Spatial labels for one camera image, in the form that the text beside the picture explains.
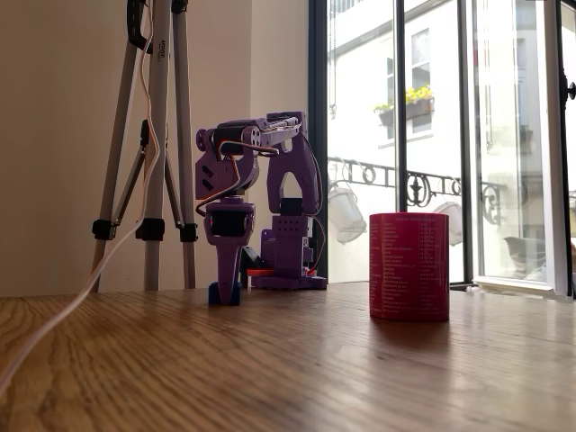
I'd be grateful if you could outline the blue toy brick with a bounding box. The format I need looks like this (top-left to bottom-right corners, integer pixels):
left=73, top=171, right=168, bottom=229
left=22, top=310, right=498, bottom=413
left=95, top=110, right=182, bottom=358
left=207, top=280, right=242, bottom=308

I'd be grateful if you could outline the red cup with white print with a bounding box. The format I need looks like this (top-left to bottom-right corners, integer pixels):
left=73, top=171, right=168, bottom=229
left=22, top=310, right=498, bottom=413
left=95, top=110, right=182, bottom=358
left=368, top=211, right=451, bottom=323

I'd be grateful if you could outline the black and orange table clamp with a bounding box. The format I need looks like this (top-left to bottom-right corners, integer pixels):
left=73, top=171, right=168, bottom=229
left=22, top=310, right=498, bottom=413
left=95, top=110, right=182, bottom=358
left=239, top=246, right=276, bottom=290

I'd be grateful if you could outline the white hanging bucket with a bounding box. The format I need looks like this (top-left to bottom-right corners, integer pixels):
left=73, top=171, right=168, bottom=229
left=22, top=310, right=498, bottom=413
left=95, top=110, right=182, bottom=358
left=327, top=181, right=368, bottom=246
left=432, top=200, right=464, bottom=248

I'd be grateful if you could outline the black iron balcony railing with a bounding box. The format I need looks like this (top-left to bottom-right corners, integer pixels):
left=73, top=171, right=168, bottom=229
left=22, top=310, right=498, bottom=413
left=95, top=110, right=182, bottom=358
left=327, top=156, right=509, bottom=227

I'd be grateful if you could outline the window flower box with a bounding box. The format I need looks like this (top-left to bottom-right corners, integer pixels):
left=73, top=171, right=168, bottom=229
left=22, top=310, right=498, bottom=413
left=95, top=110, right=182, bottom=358
left=373, top=85, right=437, bottom=129

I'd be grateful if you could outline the white open window sash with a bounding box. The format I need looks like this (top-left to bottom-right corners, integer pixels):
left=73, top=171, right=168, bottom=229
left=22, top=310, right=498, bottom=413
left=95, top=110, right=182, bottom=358
left=467, top=0, right=576, bottom=299

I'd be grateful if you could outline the silver camera tripod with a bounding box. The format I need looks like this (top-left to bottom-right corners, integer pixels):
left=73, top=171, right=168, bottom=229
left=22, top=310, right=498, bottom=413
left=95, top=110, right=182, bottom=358
left=90, top=0, right=200, bottom=293

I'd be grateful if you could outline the dark window frame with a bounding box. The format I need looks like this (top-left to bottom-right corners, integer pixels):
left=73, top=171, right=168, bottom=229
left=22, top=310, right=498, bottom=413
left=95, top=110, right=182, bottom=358
left=308, top=0, right=474, bottom=290

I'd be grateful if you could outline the white cable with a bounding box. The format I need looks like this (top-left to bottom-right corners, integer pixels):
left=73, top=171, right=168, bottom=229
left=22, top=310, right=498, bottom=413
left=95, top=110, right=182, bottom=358
left=0, top=0, right=162, bottom=400

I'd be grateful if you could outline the window blind chain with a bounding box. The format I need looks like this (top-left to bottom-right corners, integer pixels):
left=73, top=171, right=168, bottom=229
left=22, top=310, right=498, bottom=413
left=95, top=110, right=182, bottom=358
left=328, top=0, right=338, bottom=121

